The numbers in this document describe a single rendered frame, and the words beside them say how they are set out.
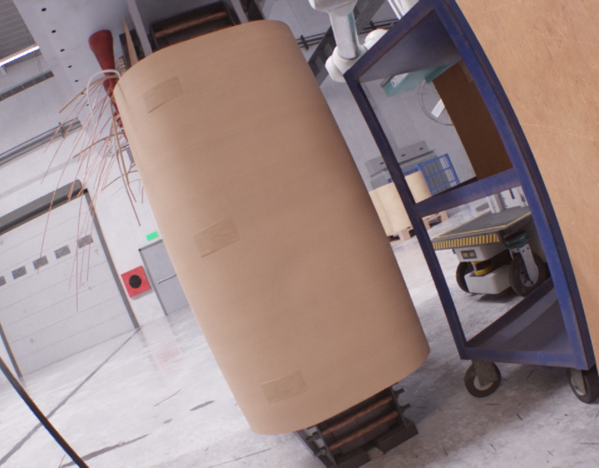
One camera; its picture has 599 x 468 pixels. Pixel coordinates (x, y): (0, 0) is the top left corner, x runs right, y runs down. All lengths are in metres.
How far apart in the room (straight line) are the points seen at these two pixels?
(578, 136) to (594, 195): 0.07
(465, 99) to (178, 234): 0.74
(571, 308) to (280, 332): 0.57
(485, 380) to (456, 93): 0.73
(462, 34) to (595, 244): 0.47
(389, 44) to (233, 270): 0.57
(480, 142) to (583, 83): 0.72
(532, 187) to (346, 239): 0.41
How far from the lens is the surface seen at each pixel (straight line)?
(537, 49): 0.54
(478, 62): 0.86
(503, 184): 0.90
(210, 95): 1.01
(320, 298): 0.97
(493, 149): 1.17
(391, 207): 6.41
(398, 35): 1.01
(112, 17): 1.39
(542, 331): 1.21
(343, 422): 1.16
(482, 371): 1.24
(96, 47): 1.41
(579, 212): 0.57
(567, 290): 0.89
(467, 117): 1.20
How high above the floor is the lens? 0.58
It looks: 1 degrees down
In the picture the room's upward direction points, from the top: 23 degrees counter-clockwise
